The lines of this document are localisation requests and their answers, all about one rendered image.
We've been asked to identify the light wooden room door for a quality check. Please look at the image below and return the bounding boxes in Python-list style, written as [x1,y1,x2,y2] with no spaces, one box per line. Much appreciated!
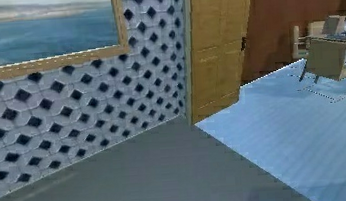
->
[184,0,261,125]

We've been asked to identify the beige chair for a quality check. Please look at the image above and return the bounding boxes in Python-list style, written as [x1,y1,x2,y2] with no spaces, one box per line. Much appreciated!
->
[321,14,346,37]
[291,20,330,61]
[295,36,346,86]

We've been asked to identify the wooden framed window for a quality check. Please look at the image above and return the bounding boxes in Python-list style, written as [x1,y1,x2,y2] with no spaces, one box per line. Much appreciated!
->
[0,0,133,83]

